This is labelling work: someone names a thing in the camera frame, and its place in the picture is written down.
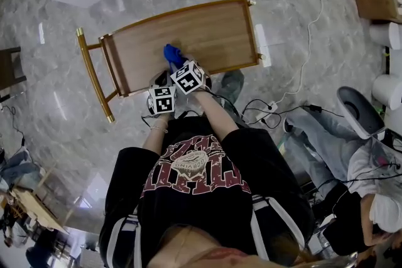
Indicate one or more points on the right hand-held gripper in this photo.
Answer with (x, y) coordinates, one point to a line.
(188, 78)

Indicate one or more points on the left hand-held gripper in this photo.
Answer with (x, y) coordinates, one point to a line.
(163, 102)

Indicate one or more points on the blue cloth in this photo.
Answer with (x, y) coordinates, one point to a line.
(172, 55)

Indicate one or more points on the wooden serving cart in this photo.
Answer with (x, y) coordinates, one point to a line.
(188, 34)

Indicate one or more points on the person's right forearm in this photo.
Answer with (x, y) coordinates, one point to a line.
(216, 119)

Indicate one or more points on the person's left forearm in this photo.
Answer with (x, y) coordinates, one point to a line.
(155, 141)

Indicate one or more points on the white power strip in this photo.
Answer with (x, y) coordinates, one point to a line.
(267, 110)

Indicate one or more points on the person's black printed t-shirt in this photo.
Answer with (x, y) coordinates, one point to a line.
(204, 197)

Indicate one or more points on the dark wooden vanity desk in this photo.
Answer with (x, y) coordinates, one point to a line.
(9, 69)

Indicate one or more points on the person's face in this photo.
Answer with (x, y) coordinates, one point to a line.
(188, 248)

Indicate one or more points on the light wooden table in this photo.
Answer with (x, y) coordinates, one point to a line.
(34, 207)

